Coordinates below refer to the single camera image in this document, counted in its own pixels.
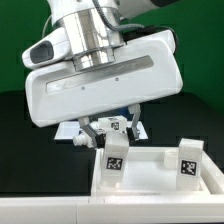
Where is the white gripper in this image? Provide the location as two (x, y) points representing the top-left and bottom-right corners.
(25, 30), (183, 148)

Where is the white square tabletop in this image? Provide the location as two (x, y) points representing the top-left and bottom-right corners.
(91, 147), (210, 197)

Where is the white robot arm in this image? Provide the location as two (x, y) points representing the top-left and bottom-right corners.
(22, 0), (183, 148)

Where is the white right fence bar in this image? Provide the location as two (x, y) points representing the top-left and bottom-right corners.
(201, 153), (224, 194)

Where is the white fence bar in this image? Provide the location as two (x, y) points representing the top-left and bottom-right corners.
(201, 153), (224, 194)
(0, 195), (224, 224)

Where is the white front fence bar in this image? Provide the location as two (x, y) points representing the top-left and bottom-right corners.
(0, 195), (224, 224)

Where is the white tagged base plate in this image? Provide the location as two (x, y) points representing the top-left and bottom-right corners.
(54, 121), (148, 140)

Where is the braided grey wrist cable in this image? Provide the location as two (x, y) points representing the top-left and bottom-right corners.
(91, 0), (148, 34)

